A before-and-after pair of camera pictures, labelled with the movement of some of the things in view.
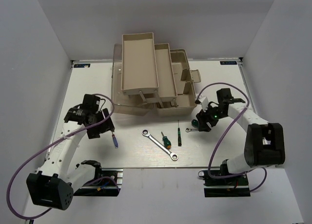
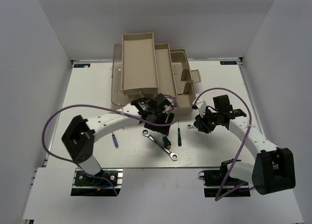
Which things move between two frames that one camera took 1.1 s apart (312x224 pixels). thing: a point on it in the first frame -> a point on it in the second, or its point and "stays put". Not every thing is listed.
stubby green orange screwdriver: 166,142 stays put
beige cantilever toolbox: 147,78 stays put
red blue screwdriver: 115,140 stays put
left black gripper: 106,125 -> 164,129
